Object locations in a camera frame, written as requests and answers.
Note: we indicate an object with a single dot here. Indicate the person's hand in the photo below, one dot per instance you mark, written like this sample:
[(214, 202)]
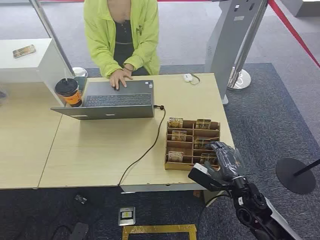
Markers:
[(120, 78)]

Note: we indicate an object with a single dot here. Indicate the grey laptop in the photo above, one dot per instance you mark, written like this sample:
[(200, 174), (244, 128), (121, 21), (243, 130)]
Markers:
[(117, 99)]

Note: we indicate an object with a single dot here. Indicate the black stanchion post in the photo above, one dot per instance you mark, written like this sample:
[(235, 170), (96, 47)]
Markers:
[(292, 175)]

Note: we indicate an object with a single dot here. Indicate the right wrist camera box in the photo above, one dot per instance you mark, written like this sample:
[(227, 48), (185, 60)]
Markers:
[(201, 175)]

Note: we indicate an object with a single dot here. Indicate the red barrier belt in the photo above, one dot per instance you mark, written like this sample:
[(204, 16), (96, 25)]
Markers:
[(290, 30)]

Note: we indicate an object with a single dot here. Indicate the gold patterned card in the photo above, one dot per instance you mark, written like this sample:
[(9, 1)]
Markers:
[(175, 123), (200, 143), (179, 136), (176, 156), (206, 158), (203, 124)]

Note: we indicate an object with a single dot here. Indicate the metal floor socket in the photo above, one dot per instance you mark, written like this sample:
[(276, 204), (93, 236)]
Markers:
[(126, 216)]

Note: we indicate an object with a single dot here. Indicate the drink cup with black lid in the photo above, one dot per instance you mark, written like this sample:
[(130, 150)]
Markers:
[(69, 93)]

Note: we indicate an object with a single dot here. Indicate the yellow floor tape frame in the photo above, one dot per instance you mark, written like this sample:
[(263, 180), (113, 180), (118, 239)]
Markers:
[(160, 228)]

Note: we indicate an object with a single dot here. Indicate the chrome stanchion post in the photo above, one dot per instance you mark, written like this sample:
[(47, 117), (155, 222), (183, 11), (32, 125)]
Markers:
[(241, 66), (53, 36)]

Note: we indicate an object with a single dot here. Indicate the black foot pedal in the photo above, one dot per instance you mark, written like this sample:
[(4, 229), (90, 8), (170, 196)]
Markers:
[(78, 232)]

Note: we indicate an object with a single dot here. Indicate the person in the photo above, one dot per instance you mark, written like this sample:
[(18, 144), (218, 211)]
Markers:
[(100, 36)]

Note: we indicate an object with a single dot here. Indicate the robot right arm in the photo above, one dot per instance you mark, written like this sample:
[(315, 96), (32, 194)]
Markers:
[(252, 207)]

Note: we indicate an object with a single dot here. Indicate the smartphone with patterned case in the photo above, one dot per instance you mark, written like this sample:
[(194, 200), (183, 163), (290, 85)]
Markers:
[(24, 51)]

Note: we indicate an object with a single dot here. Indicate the grey kiosk stand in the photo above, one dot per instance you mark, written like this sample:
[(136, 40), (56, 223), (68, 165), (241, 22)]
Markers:
[(226, 43)]

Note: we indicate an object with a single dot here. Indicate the wooden card holder box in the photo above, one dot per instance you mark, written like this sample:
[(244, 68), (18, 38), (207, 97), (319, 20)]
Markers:
[(191, 145)]

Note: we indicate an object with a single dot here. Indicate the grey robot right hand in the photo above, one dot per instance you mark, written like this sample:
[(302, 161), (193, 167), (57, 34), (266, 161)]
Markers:
[(229, 162)]

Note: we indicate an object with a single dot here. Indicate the white cabinet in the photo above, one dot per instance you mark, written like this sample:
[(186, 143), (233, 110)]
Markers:
[(29, 66)]

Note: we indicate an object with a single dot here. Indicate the small white device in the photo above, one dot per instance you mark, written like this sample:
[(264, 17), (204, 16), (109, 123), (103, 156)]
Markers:
[(188, 77)]

